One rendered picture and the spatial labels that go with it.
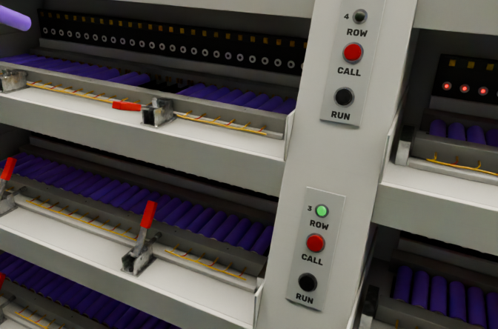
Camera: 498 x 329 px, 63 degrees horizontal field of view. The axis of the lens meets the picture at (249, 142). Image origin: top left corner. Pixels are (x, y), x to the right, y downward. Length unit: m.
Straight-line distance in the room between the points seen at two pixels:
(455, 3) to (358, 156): 0.16
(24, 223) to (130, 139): 0.25
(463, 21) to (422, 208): 0.17
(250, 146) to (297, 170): 0.06
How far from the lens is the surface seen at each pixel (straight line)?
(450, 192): 0.43
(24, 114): 0.66
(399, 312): 0.52
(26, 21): 0.56
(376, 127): 0.41
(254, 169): 0.45
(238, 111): 0.49
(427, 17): 0.43
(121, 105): 0.46
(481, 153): 0.48
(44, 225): 0.69
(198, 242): 0.57
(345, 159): 0.41
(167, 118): 0.52
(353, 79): 0.41
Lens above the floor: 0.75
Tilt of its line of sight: 7 degrees down
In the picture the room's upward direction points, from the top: 10 degrees clockwise
